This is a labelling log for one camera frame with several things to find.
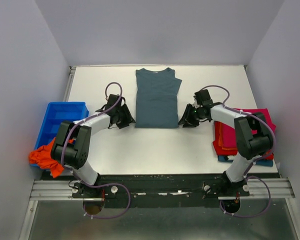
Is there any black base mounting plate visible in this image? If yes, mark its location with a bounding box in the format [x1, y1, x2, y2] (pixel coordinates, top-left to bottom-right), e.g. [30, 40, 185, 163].
[72, 173, 249, 209]

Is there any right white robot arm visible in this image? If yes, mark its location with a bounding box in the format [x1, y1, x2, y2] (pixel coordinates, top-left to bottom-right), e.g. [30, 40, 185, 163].
[178, 87, 276, 196]

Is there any folded magenta t-shirt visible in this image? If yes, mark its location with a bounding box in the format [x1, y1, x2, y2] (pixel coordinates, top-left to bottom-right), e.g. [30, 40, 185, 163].
[218, 108, 277, 150]

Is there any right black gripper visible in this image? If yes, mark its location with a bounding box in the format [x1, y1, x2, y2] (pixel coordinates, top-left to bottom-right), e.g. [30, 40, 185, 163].
[177, 103, 203, 128]

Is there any crumpled orange t-shirt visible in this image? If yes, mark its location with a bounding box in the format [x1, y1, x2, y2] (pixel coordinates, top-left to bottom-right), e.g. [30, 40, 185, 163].
[28, 137, 65, 178]

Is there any folded red t-shirt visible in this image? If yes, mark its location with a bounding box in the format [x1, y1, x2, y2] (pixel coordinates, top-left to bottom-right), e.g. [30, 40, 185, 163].
[212, 122, 238, 156]

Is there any folded navy patterned t-shirt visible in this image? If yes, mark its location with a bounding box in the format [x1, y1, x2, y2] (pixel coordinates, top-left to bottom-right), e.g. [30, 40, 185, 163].
[217, 155, 274, 167]

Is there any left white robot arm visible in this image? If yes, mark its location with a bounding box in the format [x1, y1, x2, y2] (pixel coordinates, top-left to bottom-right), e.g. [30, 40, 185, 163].
[50, 94, 135, 198]

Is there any blue plastic bin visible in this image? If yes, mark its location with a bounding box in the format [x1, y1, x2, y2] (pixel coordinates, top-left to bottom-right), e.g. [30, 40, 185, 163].
[34, 101, 89, 150]

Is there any folded orange t-shirt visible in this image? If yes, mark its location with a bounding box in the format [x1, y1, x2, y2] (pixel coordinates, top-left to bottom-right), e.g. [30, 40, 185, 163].
[214, 121, 237, 151]

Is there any teal grey t-shirt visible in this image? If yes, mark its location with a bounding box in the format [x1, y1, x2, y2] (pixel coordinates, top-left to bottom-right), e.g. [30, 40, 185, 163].
[135, 67, 182, 129]

